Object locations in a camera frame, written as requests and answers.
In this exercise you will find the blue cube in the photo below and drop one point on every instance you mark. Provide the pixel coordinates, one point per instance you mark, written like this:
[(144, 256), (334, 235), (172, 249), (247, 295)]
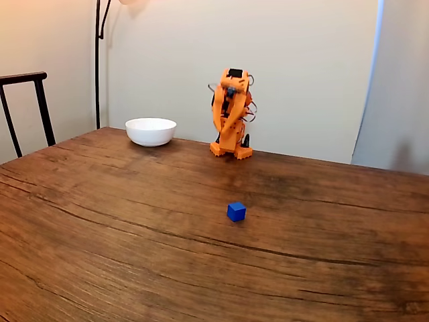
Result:
[(236, 212)]

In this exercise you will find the white bowl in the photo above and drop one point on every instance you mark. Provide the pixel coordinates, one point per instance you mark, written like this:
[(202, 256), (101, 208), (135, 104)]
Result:
[(151, 132)]

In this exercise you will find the black table clamp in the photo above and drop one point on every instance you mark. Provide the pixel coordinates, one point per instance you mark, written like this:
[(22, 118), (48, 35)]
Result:
[(247, 141)]

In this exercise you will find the black floor lamp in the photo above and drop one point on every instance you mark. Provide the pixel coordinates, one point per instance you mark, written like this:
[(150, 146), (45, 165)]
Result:
[(97, 84)]

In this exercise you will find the pale curtain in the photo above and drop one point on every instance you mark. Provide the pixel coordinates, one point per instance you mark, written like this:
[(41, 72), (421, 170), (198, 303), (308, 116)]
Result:
[(402, 84)]

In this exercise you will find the black wooden chair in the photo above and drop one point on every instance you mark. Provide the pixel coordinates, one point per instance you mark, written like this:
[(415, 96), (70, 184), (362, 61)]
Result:
[(42, 107)]

